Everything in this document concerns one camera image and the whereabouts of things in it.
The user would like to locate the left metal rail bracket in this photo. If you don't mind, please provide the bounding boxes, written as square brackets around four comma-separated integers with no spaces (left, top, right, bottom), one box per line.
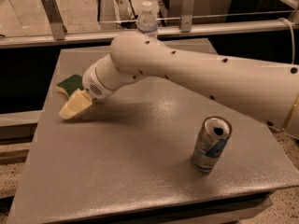
[41,0,67,40]

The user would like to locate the silver blue drink can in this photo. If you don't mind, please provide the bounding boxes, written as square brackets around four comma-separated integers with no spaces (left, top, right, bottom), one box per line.
[192,116,233,173]

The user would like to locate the white cable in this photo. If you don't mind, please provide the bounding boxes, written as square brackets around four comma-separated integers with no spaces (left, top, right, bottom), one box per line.
[278,17,296,65]

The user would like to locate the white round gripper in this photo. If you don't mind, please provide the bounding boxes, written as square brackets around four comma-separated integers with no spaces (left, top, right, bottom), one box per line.
[59,63,114,119]

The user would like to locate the horizontal metal rail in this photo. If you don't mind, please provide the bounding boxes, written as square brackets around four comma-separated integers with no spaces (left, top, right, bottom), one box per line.
[0,19,298,49]

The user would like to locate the right metal rail bracket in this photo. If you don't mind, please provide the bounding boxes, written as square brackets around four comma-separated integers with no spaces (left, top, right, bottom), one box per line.
[180,0,195,33]

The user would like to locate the green and yellow sponge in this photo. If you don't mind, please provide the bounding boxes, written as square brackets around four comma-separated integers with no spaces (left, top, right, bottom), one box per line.
[56,75,83,97]

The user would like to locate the clear plastic water bottle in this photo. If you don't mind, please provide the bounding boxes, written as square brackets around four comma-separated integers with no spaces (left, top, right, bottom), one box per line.
[137,1,158,38]

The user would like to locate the metal rail bracket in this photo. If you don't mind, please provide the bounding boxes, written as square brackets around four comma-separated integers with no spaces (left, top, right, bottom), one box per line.
[180,0,195,33]
[41,0,67,40]

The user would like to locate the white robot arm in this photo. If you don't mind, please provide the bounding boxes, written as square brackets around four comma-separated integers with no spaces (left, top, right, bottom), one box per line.
[60,32,299,139]

